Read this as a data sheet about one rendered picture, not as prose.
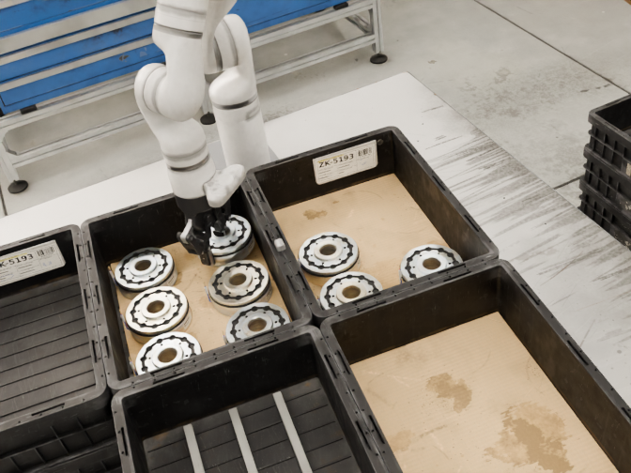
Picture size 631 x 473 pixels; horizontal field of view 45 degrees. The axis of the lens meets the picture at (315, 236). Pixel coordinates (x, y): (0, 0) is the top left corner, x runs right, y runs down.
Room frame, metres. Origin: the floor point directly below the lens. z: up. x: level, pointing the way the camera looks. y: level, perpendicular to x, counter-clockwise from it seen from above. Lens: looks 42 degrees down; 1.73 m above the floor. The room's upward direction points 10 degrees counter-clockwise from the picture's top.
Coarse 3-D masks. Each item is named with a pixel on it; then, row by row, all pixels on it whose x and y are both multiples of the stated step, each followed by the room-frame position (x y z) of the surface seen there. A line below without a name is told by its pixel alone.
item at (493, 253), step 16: (384, 128) 1.17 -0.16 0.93; (336, 144) 1.15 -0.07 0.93; (352, 144) 1.15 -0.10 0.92; (288, 160) 1.12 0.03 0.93; (416, 160) 1.06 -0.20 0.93; (432, 176) 1.01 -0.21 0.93; (256, 192) 1.04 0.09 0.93; (448, 192) 0.96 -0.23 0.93; (464, 208) 0.91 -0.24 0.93; (272, 224) 0.95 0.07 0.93; (480, 240) 0.83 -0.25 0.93; (288, 256) 0.87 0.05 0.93; (480, 256) 0.80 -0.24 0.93; (496, 256) 0.79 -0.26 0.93; (432, 272) 0.78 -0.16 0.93; (448, 272) 0.78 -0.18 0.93; (304, 288) 0.79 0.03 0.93; (400, 288) 0.76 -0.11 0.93; (352, 304) 0.75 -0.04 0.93; (320, 320) 0.73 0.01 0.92
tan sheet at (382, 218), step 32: (352, 192) 1.12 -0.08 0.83; (384, 192) 1.11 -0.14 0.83; (288, 224) 1.06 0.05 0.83; (320, 224) 1.05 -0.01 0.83; (352, 224) 1.03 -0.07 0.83; (384, 224) 1.02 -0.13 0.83; (416, 224) 1.00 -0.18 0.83; (384, 256) 0.94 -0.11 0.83; (320, 288) 0.89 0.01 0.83; (384, 288) 0.86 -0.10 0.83
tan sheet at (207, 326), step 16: (176, 256) 1.03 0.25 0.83; (192, 256) 1.02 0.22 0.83; (256, 256) 0.99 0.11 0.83; (192, 272) 0.98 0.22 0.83; (208, 272) 0.97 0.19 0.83; (192, 288) 0.94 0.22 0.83; (272, 288) 0.90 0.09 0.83; (128, 304) 0.92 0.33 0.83; (192, 304) 0.90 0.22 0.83; (208, 304) 0.89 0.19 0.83; (192, 320) 0.86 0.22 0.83; (208, 320) 0.86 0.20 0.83; (224, 320) 0.85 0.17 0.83; (128, 336) 0.85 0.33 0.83; (192, 336) 0.83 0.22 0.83; (208, 336) 0.82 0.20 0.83
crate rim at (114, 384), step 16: (128, 208) 1.06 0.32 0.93; (144, 208) 1.06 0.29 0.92; (256, 208) 1.00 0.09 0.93; (272, 240) 0.91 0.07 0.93; (96, 272) 0.91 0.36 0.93; (288, 272) 0.83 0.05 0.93; (96, 288) 0.88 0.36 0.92; (288, 288) 0.80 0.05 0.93; (96, 304) 0.83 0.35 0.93; (304, 304) 0.76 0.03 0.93; (304, 320) 0.73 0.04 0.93; (256, 336) 0.72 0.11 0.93; (272, 336) 0.71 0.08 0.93; (112, 352) 0.73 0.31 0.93; (208, 352) 0.70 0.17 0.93; (224, 352) 0.70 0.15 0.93; (112, 368) 0.70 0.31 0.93; (160, 368) 0.69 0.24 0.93; (176, 368) 0.68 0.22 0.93; (112, 384) 0.67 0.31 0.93; (128, 384) 0.67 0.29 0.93
